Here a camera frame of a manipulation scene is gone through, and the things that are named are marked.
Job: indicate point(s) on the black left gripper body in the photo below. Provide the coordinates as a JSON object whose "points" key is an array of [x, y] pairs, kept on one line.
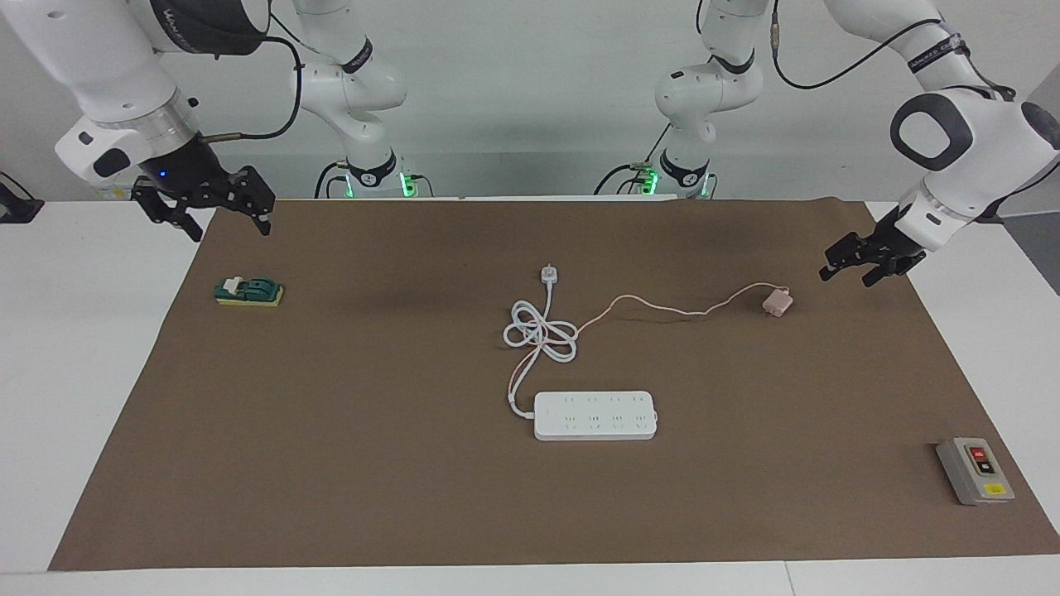
{"points": [[894, 244]]}

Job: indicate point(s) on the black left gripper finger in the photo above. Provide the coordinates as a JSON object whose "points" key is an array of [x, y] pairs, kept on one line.
{"points": [[876, 273], [840, 255]]}

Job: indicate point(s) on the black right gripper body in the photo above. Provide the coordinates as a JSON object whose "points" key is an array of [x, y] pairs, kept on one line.
{"points": [[195, 178]]}

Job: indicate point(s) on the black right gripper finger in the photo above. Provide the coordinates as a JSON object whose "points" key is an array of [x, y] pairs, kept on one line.
{"points": [[178, 219], [261, 199]]}

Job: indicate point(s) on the pink charger plug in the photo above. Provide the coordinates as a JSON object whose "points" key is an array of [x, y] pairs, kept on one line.
{"points": [[777, 304]]}

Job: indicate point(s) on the white power strip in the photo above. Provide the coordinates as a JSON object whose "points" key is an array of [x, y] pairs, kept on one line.
{"points": [[596, 414]]}

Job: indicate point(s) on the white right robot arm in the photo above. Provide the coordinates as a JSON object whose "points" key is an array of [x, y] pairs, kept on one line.
{"points": [[99, 50]]}

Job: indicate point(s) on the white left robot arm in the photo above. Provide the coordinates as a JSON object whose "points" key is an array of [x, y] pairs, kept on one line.
{"points": [[969, 141]]}

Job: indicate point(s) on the white box yellow labels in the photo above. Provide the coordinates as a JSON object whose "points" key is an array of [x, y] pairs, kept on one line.
{"points": [[112, 192]]}

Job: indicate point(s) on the small black clamp stand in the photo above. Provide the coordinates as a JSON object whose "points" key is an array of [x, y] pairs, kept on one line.
{"points": [[16, 209]]}

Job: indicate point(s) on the brown table mat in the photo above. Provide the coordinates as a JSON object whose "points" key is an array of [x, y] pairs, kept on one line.
{"points": [[331, 497]]}

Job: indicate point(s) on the green knife switch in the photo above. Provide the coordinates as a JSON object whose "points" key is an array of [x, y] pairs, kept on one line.
{"points": [[257, 290]]}

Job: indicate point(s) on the grey on-off switch box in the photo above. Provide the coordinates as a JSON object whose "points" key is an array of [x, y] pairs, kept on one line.
{"points": [[973, 480]]}

